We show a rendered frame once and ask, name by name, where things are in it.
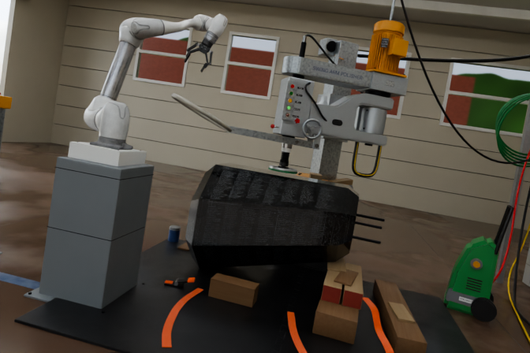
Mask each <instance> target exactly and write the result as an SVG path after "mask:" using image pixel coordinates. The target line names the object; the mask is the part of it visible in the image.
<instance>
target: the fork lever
mask: <svg viewBox="0 0 530 353"><path fill-rule="evenodd" d="M228 126H229V125H228ZM229 127H231V128H232V132H229V133H233V134H238V135H242V136H250V137H254V138H258V139H266V140H270V141H275V142H280V143H287V144H292V145H296V146H300V147H308V148H312V147H313V142H312V141H307V140H302V139H295V138H291V137H286V136H279V135H275V134H270V133H265V132H258V131H254V130H250V129H246V128H238V127H233V126H229Z"/></svg>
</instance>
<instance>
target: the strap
mask: <svg viewBox="0 0 530 353"><path fill-rule="evenodd" d="M202 291H203V289H201V288H197V289H195V290H194V291H192V292H190V293H189V294H187V295H186V296H185V297H183V298H182V299H181V300H180V301H178V302H177V304H176V305H175V306H174V307H173V309H172V310H171V312H170V313H169V315H168V317H167V319H166V322H165V324H164V326H163V330H162V347H172V345H171V330H172V327H173V324H174V321H175V319H176V317H177V314H178V313H179V311H180V309H181V308H182V307H183V306H184V305H185V304H186V303H187V302H188V301H189V300H190V299H191V298H192V297H194V296H195V295H197V294H199V293H200V292H202ZM363 300H364V301H365V302H366V304H367V305H368V306H369V307H370V309H371V312H372V317H373V321H374V325H375V331H376V333H377V335H378V337H379V339H380V341H381V342H382V344H383V347H384V349H385V351H386V353H394V351H393V348H392V347H391V345H390V342H389V341H388V339H387V338H386V336H385V334H384V332H383V329H382V326H381V323H380V318H379V311H378V309H377V307H376V306H375V304H374V303H373V302H372V301H371V300H370V299H369V298H365V297H363ZM287 315H288V323H289V331H290V334H291V337H292V339H293V342H294V344H295V346H296V348H297V350H298V352H299V353H307V352H306V350H305V348H304V346H303V344H302V343H301V340H300V337H299V335H298V332H297V327H296V321H295V315H294V313H293V312H289V311H287Z"/></svg>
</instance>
